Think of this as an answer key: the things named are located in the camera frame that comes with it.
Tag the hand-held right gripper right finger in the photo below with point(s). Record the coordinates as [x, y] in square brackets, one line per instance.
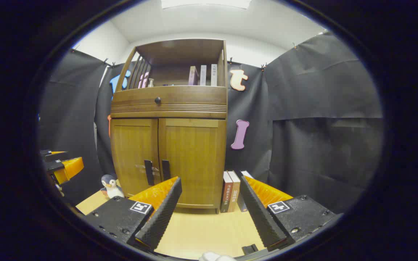
[259, 214]

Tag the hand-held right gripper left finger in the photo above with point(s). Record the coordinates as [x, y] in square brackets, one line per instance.
[162, 217]

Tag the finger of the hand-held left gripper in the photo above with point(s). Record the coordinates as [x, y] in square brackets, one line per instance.
[72, 167]
[54, 156]

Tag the wooden double-door shoe cabinet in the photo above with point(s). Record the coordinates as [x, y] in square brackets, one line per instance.
[180, 50]

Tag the wooden cabinet drawer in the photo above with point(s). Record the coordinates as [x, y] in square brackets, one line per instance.
[194, 98]

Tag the blue and white book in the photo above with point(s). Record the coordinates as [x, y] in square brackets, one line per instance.
[242, 203]

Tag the tan book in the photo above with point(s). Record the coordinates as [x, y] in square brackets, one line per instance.
[234, 192]

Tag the dark red book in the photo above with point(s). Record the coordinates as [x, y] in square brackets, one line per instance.
[226, 192]

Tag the penguin plush toy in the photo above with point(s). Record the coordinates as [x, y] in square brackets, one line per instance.
[111, 188]

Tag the small pale bottle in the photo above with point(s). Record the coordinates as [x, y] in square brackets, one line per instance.
[150, 83]

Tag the black backdrop cloth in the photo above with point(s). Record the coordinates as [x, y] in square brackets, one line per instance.
[321, 108]

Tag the lavender book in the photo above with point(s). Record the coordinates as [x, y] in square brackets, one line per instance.
[203, 76]

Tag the ceiling light panel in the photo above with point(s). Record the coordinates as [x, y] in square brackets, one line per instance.
[205, 3]

